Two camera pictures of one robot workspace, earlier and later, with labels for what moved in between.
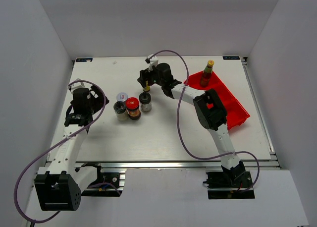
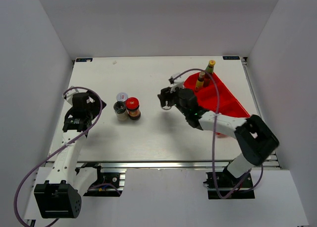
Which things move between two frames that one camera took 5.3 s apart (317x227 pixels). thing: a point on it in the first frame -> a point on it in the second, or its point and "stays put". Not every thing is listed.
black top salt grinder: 120,109 stays put
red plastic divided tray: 236,113 stays put
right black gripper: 145,74 -> 166,93
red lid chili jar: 132,104 stays put
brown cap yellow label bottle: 146,88 -> 200,81
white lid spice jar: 122,96 stays put
